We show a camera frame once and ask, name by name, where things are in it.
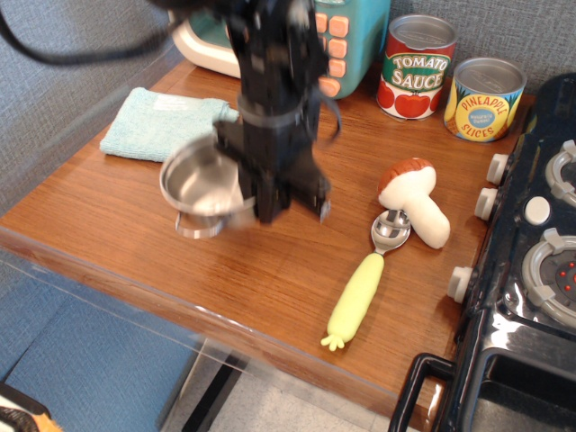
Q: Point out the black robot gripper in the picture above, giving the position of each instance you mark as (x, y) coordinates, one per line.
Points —
(274, 156)

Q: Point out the small stainless steel pot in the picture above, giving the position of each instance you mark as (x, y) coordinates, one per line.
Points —
(202, 184)

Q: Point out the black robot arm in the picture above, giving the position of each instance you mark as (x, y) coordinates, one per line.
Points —
(281, 61)

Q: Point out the teal toy microwave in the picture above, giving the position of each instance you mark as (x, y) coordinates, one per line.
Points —
(352, 34)

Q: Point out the light blue folded cloth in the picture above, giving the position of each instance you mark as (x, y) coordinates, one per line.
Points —
(151, 126)

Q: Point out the plush toy mushroom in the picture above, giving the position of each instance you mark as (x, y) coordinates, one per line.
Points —
(407, 186)

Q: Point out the tomato sauce can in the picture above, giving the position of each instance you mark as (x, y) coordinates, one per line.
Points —
(418, 54)

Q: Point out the pineapple slices can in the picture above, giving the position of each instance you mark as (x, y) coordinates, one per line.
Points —
(483, 99)

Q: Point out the black toy stove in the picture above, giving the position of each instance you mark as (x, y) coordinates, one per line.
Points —
(514, 368)

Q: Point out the orange object bottom corner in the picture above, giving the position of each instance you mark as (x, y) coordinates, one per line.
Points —
(22, 421)

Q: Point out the spoon with green handle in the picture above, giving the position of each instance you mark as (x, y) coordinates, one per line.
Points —
(389, 231)

